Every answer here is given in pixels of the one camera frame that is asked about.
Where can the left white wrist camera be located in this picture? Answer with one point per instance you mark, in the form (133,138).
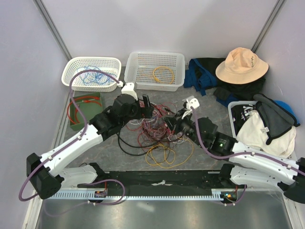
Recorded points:
(128,88)

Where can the aluminium corner post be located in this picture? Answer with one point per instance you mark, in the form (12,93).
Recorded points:
(52,27)
(268,24)

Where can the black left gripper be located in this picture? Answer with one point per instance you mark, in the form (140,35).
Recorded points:
(143,111)

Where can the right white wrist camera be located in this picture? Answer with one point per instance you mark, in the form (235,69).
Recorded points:
(189,104)

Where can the white shirt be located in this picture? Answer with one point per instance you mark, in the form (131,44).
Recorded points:
(253,133)

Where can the rounded white perforated basket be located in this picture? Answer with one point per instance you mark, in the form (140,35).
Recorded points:
(95,81)

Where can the rectangular white perforated basket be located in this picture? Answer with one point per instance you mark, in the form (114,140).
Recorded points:
(159,71)

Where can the blue and black garment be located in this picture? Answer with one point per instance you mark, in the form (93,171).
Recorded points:
(201,75)

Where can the green plastic tray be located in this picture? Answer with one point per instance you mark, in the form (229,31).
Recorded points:
(89,110)

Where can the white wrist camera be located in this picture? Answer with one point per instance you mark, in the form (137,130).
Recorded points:
(189,104)
(128,88)

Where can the beige bucket hat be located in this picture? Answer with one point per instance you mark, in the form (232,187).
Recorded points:
(241,66)

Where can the grey black-trimmed garment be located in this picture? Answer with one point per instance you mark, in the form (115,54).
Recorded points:
(278,120)

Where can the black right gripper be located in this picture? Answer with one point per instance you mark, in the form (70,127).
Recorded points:
(180,116)

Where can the aluminium corner post left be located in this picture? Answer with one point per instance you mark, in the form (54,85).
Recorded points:
(52,27)

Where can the aluminium corner post right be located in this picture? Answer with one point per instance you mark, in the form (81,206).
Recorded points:
(268,24)

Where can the black printed shirt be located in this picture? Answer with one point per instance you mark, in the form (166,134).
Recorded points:
(241,113)

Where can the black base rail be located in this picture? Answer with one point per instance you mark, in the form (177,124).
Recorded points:
(171,183)

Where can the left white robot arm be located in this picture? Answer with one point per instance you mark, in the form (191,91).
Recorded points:
(43,172)

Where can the white laundry basket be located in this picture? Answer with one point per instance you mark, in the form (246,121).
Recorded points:
(234,130)

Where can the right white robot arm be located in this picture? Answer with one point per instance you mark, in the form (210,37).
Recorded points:
(245,165)

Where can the red ethernet cable large loop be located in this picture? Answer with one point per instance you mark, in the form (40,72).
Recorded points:
(86,99)

